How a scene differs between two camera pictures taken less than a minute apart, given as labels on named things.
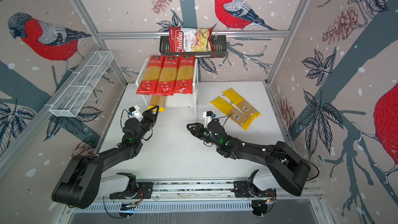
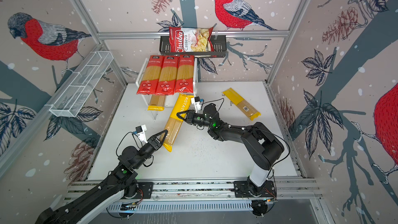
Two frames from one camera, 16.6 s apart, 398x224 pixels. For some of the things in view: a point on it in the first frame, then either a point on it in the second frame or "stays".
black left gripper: (151, 117) -> (155, 141)
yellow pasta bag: (232, 112) -> (174, 123)
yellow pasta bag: (237, 100) stays
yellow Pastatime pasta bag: (159, 100) stays
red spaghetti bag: (165, 84) stays
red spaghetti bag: (184, 79) stays
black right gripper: (199, 127) -> (191, 118)
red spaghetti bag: (148, 81) stays
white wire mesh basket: (82, 83) stays
